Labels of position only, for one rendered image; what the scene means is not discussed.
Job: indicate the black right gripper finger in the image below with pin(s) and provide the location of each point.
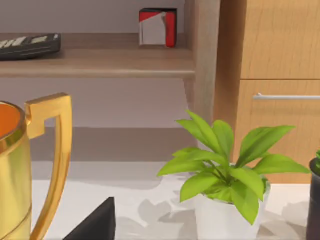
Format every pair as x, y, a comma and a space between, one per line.
100, 222

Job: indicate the gold trophy cup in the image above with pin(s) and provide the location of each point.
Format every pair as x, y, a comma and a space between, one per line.
17, 175

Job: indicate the green plant in white pot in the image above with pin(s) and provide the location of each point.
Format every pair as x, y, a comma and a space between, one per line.
222, 175

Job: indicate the open wooden shelf unit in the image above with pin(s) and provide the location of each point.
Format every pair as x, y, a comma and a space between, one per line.
120, 65

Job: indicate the black calculator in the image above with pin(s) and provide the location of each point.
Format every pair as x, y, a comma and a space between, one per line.
27, 46

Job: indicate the wooden cupboard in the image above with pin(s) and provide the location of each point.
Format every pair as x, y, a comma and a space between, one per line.
227, 75

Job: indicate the red white black box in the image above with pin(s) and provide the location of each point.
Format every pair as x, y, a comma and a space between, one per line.
157, 27

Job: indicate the wooden drawer front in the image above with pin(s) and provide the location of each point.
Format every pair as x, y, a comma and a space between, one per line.
280, 125

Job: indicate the plant in black pot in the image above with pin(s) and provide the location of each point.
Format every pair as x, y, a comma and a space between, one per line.
314, 200

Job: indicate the wooden cupboard door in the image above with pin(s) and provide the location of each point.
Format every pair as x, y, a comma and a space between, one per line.
280, 37

